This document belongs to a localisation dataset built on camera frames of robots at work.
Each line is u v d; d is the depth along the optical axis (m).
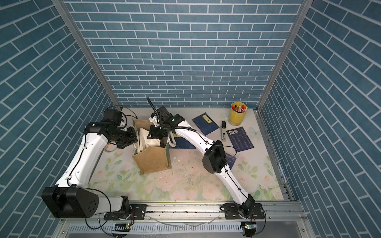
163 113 0.68
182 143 0.93
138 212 0.73
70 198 0.38
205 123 1.11
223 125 1.05
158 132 0.76
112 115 0.60
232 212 0.74
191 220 0.73
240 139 1.02
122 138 0.64
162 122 0.68
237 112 1.04
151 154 0.77
